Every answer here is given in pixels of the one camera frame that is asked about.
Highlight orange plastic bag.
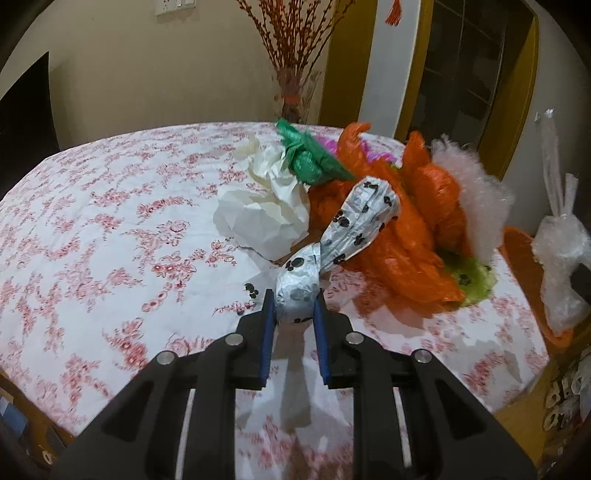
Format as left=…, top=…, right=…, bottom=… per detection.
left=337, top=122, right=465, bottom=306
left=401, top=131, right=473, bottom=258

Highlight clear bubble plastic bag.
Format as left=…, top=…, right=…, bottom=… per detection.
left=532, top=109, right=590, bottom=336

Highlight translucent white plastic bag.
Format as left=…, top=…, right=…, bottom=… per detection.
left=431, top=135, right=515, bottom=264

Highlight white paw-print plastic bag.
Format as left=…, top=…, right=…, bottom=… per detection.
left=245, top=176, right=401, bottom=323

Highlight green plastic bag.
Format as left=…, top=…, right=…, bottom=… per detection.
left=276, top=118, right=355, bottom=186

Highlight magenta plastic bag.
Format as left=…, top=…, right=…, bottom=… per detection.
left=315, top=135, right=398, bottom=164

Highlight orange plastic trash basket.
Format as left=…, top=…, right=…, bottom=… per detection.
left=501, top=226, right=573, bottom=352

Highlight white slippers on floor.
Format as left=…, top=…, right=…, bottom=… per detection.
left=543, top=348, right=590, bottom=432

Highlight yellow-green paw-print bag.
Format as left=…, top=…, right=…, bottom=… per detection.
left=447, top=257, right=497, bottom=307

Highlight floral pink white tablecloth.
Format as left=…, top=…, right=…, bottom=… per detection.
left=0, top=121, right=550, bottom=480

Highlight crumpled white paper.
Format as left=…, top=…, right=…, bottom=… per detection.
left=213, top=136, right=310, bottom=261

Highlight black television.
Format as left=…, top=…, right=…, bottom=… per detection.
left=0, top=52, right=60, bottom=198

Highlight glass panel door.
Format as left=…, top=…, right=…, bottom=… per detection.
left=407, top=0, right=537, bottom=160

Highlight glass vase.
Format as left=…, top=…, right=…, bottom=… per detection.
left=276, top=68, right=321, bottom=124

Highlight red hanging tassel ornament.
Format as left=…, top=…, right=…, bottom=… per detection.
left=385, top=0, right=403, bottom=26

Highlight red dried branch bouquet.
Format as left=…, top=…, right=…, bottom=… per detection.
left=235, top=0, right=356, bottom=100

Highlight white wall socket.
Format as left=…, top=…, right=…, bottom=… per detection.
left=154, top=0, right=197, bottom=17

